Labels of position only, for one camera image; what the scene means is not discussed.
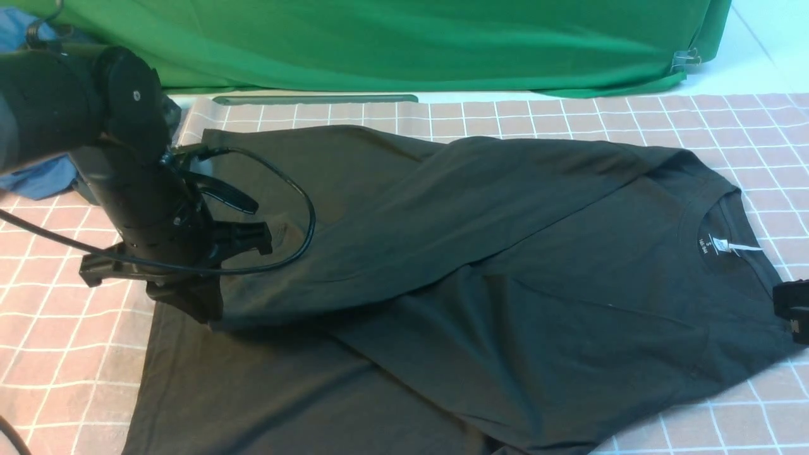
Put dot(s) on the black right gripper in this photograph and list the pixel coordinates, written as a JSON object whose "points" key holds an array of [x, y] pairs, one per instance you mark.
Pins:
{"points": [[790, 301]]}

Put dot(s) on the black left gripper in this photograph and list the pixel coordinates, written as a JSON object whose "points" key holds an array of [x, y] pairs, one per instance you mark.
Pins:
{"points": [[166, 229]]}

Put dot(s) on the dark gray long-sleeved shirt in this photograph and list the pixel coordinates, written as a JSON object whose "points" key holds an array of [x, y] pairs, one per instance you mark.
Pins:
{"points": [[481, 296]]}

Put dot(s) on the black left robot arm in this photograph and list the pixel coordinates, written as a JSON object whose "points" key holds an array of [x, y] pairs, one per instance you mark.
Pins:
{"points": [[104, 107]]}

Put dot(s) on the pink checkered tablecloth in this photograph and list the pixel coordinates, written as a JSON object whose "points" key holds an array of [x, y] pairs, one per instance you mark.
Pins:
{"points": [[72, 356]]}

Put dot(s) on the dark crumpled garment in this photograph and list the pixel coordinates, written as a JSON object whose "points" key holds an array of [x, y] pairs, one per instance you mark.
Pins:
{"points": [[174, 116]]}

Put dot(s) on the green ruler strip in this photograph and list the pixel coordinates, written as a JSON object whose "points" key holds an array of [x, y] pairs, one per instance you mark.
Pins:
{"points": [[289, 100]]}

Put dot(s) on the clear binder clip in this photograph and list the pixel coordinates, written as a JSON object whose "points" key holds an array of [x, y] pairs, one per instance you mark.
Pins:
{"points": [[682, 60]]}

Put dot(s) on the blue garment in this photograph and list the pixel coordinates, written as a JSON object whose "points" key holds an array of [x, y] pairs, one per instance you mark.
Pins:
{"points": [[48, 178]]}

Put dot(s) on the green backdrop cloth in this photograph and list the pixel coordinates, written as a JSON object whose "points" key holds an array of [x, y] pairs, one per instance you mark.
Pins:
{"points": [[570, 49]]}

